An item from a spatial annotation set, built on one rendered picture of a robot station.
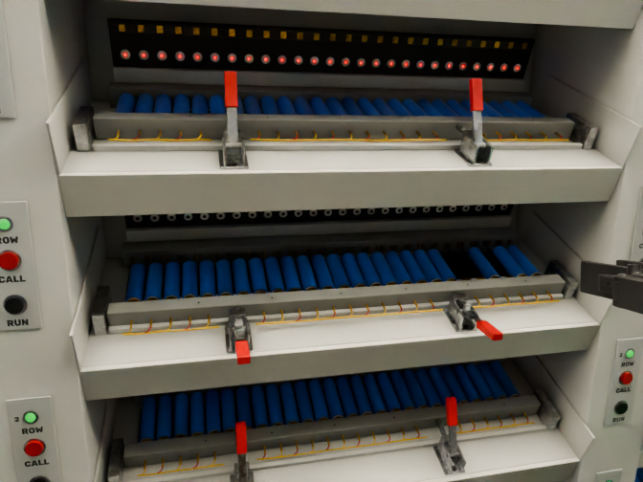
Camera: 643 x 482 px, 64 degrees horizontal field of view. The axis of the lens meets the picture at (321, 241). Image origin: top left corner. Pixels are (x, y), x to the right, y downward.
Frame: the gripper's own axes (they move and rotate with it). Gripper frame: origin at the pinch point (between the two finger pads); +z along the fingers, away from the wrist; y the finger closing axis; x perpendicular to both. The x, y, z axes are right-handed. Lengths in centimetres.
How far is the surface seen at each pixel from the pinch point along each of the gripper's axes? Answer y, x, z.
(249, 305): 33.1, 4.2, 17.8
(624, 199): -10.8, -7.4, 13.5
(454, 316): 8.7, 6.4, 17.2
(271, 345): 30.9, 8.3, 15.3
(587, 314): -9.7, 7.2, 17.8
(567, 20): -1.3, -26.6, 11.1
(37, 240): 52, -4, 11
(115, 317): 47, 5, 17
